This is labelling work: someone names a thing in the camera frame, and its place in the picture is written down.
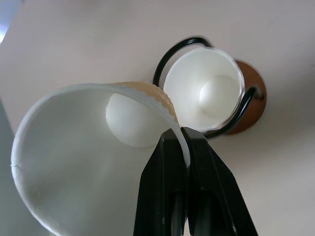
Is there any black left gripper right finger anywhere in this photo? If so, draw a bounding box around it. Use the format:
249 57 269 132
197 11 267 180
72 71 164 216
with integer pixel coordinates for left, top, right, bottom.
181 126 259 236

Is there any wire cup holder wooden base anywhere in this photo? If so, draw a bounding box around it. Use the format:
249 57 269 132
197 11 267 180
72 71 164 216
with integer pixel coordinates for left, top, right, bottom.
152 36 267 140

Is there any brown ribbed paper cup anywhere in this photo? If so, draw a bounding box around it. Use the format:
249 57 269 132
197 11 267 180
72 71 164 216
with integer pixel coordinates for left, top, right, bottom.
162 47 245 135
10 81 192 236

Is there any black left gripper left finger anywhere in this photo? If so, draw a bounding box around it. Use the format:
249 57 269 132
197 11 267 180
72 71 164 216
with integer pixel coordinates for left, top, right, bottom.
132 127 190 236

